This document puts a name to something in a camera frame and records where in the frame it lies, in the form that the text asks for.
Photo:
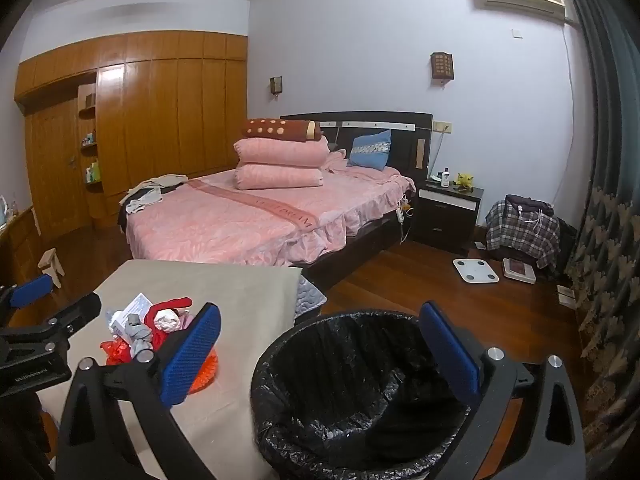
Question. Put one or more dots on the red plastic bag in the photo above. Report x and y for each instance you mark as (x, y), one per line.
(114, 350)

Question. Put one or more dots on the pink flat pillow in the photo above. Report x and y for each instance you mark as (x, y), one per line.
(337, 162)

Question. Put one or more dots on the wooden lattice wall lamp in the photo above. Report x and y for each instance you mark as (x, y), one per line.
(276, 85)
(442, 66)

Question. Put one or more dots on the small toiletry bottles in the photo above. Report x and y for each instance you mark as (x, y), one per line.
(89, 138)

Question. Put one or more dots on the dark wooden bed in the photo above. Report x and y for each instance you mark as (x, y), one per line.
(380, 125)

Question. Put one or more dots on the yellow plush toy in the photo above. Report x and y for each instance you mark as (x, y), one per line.
(464, 180)

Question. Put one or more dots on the white framed floor scale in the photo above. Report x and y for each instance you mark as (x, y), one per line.
(520, 269)

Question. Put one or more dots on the pale pink cloth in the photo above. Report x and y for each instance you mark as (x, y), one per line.
(167, 321)

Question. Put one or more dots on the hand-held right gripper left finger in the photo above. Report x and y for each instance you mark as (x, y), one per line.
(192, 355)

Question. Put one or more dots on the plaid cloth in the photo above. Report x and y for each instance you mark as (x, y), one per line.
(520, 235)

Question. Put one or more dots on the black lined trash bin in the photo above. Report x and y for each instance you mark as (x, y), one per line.
(320, 410)

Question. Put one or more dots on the red cloth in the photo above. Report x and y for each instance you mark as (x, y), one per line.
(170, 304)

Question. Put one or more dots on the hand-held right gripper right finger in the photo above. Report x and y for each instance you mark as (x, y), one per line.
(450, 355)

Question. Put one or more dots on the white lotion bottle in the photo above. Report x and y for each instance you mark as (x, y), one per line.
(445, 179)

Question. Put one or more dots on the small white stool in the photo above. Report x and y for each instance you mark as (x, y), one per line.
(50, 260)

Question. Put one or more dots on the grey quilted cloth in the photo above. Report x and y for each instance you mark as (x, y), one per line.
(311, 297)

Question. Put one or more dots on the small cardboard box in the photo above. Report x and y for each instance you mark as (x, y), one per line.
(90, 100)

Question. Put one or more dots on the blue cushion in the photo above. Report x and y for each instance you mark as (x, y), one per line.
(367, 150)

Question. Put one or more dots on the wooden wardrobe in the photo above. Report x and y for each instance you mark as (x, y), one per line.
(165, 110)

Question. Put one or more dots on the beige garment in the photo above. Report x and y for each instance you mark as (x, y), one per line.
(170, 179)

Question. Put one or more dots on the white bathroom scale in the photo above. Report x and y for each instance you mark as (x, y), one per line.
(475, 270)

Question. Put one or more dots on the pink folded blanket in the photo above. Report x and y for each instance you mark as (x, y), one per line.
(280, 151)
(277, 176)

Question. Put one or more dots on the brown dotted bolster pillow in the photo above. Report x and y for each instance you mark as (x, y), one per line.
(270, 128)

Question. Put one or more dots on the pink bedspread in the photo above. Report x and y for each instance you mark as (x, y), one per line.
(225, 220)

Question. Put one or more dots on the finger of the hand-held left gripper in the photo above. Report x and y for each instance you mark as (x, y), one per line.
(75, 315)
(30, 291)

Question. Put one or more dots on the dark purple garment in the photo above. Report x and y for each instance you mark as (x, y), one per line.
(530, 205)

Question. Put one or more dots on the wall socket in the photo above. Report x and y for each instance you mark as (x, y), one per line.
(442, 126)

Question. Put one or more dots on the orange mesh net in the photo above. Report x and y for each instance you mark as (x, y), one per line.
(202, 375)

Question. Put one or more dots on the teal patterned curtain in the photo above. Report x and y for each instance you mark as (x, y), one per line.
(610, 160)

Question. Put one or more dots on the white and blue paper packet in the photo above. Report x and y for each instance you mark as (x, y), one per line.
(135, 305)

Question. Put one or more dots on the dark nightstand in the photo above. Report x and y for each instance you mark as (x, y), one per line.
(445, 220)

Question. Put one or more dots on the green bottle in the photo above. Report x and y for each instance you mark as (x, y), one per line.
(92, 172)

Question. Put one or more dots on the white garment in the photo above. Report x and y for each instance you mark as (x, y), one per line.
(142, 200)

